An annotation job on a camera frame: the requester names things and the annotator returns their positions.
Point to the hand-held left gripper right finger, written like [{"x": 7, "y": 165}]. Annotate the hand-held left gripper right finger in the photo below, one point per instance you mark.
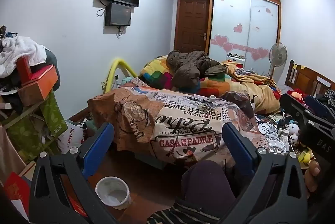
[{"x": 239, "y": 147}]

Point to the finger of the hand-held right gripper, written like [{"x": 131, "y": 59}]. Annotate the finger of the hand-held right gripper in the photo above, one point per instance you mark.
[
  {"x": 293, "y": 107},
  {"x": 316, "y": 106}
]

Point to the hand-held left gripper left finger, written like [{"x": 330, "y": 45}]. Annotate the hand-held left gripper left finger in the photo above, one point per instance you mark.
[{"x": 98, "y": 147}]

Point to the white plastic bin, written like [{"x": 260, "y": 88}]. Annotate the white plastic bin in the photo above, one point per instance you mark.
[{"x": 115, "y": 199}]

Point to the white tape roll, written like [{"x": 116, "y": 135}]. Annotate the white tape roll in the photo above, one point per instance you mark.
[{"x": 212, "y": 98}]

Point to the person's right hand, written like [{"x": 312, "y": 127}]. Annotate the person's right hand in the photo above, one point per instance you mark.
[{"x": 312, "y": 171}]

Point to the red plush toy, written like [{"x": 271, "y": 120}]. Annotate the red plush toy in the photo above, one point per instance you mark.
[{"x": 297, "y": 94}]

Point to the yellow plush toy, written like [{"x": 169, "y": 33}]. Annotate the yellow plush toy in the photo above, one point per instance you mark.
[{"x": 305, "y": 156}]

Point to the white spotted plush toy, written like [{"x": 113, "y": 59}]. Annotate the white spotted plush toy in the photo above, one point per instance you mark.
[{"x": 293, "y": 130}]

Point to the wooden headboard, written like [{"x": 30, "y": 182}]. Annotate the wooden headboard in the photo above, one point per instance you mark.
[{"x": 303, "y": 80}]

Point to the white plastic bag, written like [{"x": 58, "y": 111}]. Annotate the white plastic bag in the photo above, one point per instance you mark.
[{"x": 69, "y": 135}]

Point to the white power strip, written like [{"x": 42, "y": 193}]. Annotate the white power strip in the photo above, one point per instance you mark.
[{"x": 273, "y": 147}]

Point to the yellow blanket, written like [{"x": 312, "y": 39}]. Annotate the yellow blanket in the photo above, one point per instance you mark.
[{"x": 261, "y": 93}]

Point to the person's leg in dark trousers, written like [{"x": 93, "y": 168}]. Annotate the person's leg in dark trousers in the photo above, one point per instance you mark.
[{"x": 206, "y": 182}]

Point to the standing fan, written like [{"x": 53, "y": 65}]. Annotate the standing fan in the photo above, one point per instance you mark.
[{"x": 278, "y": 54}]

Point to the green leaf print bag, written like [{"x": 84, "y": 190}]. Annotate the green leaf print bag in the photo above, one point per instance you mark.
[{"x": 52, "y": 114}]

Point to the newspaper print blanket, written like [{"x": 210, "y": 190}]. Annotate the newspaper print blanket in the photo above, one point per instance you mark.
[{"x": 178, "y": 130}]

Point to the teal cloth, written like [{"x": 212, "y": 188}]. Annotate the teal cloth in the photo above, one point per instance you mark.
[{"x": 127, "y": 80}]

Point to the yellow foam tube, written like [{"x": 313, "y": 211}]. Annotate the yellow foam tube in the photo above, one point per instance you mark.
[{"x": 111, "y": 75}]

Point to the white bedside cabinet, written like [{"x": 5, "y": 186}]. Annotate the white bedside cabinet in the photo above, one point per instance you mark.
[{"x": 236, "y": 60}]

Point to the brown box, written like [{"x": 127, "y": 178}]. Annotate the brown box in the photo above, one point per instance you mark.
[{"x": 28, "y": 97}]

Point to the orange flat box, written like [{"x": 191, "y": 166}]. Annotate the orange flat box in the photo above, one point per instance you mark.
[{"x": 44, "y": 79}]

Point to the brown satin cloth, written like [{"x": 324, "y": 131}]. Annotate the brown satin cloth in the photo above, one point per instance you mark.
[{"x": 7, "y": 150}]

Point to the red paper bag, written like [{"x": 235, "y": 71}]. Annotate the red paper bag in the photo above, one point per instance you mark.
[{"x": 15, "y": 187}]

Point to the multicoloured checked blanket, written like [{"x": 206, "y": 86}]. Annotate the multicoloured checked blanket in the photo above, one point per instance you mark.
[{"x": 157, "y": 73}]

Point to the brown padded jacket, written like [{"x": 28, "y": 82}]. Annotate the brown padded jacket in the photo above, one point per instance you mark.
[{"x": 188, "y": 67}]

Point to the pile of dark clothes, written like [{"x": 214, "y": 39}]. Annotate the pile of dark clothes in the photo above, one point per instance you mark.
[{"x": 10, "y": 101}]

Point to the dark grey bag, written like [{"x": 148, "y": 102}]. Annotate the dark grey bag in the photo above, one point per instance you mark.
[{"x": 51, "y": 59}]

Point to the red box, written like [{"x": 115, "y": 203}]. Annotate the red box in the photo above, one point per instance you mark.
[{"x": 24, "y": 69}]

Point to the sliding wardrobe with heart stickers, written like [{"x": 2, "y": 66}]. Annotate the sliding wardrobe with heart stickers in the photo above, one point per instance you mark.
[{"x": 230, "y": 17}]

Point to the white towel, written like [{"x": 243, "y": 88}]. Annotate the white towel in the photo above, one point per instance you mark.
[{"x": 21, "y": 48}]

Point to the brown wooden door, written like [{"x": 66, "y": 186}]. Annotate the brown wooden door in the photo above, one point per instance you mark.
[{"x": 191, "y": 25}]

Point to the wall socket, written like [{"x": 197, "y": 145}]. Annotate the wall socket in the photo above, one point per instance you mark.
[{"x": 117, "y": 77}]

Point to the small black wall monitor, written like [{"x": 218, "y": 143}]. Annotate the small black wall monitor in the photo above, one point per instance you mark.
[{"x": 119, "y": 14}]

